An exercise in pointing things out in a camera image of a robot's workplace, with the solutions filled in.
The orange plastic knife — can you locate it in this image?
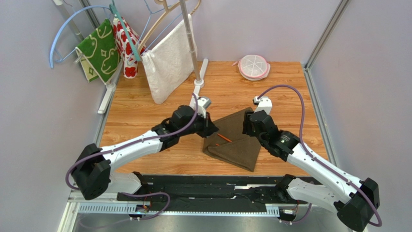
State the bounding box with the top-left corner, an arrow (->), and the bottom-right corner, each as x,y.
217,133 -> 232,143

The purple cable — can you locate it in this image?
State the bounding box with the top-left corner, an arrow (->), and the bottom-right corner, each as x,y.
256,84 -> 383,228
65,92 -> 200,223

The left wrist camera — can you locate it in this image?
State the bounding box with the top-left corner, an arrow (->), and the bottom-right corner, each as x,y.
189,95 -> 211,118

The metal drying rack stand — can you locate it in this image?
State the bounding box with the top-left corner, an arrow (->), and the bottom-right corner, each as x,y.
179,0 -> 209,97

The white towel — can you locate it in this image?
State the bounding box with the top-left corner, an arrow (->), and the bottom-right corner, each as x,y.
141,20 -> 193,104

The aluminium frame rail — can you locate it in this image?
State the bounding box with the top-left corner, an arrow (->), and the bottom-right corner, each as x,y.
304,0 -> 351,71

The red white patterned cloth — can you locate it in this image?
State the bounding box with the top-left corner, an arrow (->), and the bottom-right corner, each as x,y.
112,18 -> 140,79

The light blue hanger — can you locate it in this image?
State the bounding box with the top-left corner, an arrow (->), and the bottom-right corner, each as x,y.
49,4 -> 112,69

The white pink lidded container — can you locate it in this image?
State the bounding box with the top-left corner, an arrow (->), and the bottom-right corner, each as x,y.
237,55 -> 271,81

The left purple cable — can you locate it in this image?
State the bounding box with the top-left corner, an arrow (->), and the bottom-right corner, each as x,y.
65,92 -> 200,223

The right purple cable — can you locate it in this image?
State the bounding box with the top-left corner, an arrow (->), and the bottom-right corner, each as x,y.
256,84 -> 383,228

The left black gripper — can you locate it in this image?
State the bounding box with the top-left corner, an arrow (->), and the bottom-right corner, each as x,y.
178,110 -> 219,139

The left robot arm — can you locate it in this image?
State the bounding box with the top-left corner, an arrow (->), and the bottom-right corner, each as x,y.
65,105 -> 219,200

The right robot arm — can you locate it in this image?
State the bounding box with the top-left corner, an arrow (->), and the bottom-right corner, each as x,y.
243,110 -> 380,232

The beige wooden hanger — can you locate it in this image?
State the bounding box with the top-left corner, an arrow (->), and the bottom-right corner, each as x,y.
138,0 -> 202,51

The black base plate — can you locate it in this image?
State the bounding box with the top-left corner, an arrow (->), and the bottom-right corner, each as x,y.
117,175 -> 304,213

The teal hanger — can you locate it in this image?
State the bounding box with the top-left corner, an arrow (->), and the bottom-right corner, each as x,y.
109,0 -> 141,62

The brown cloth napkin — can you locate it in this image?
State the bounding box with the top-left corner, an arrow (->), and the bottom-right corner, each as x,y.
202,107 -> 261,172

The green patterned towel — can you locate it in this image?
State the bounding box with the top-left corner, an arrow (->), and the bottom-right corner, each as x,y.
75,19 -> 121,84

